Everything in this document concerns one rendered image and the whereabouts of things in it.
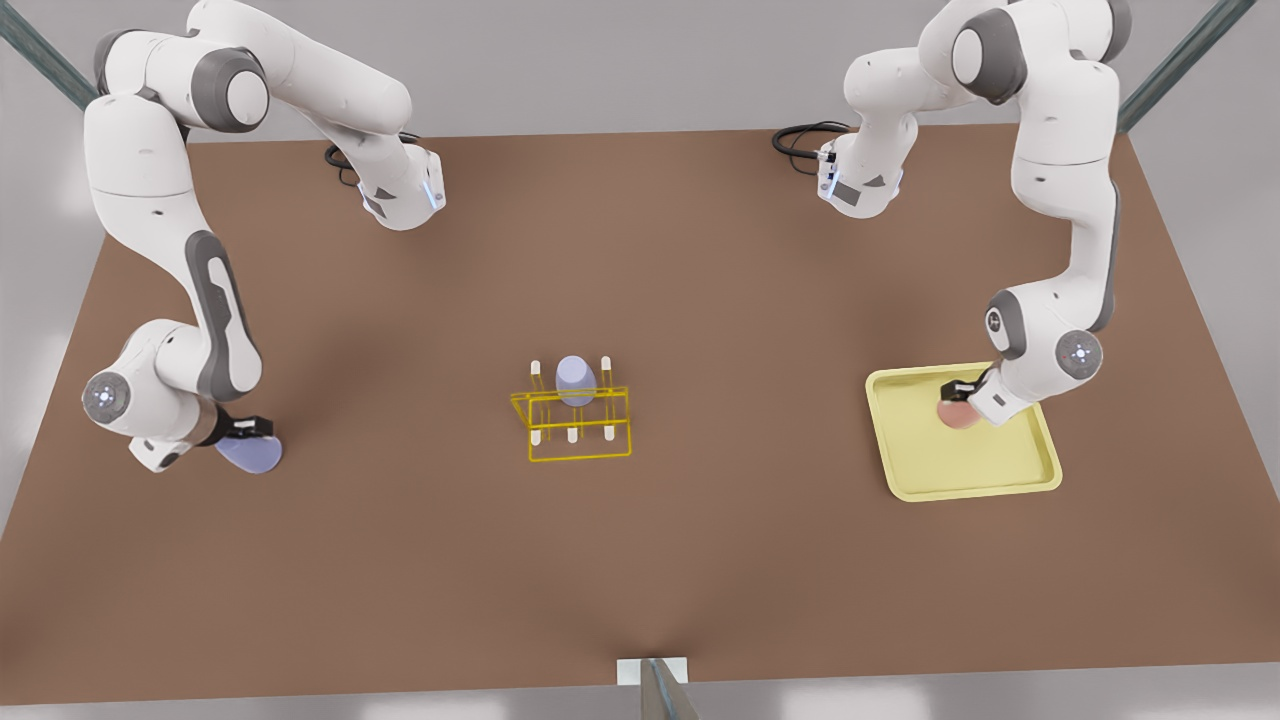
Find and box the yellow wire cup rack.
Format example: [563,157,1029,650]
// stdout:
[510,356,633,464]

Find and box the silver frame post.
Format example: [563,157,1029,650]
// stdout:
[1117,0,1256,134]
[617,657,701,720]
[0,12,99,111]

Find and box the black cable loop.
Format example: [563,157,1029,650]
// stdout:
[324,133,421,188]
[772,121,852,177]

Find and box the lavender cup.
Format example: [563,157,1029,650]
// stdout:
[555,355,598,408]
[216,436,284,475]

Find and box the yellow tray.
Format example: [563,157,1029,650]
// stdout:
[865,362,1063,502]

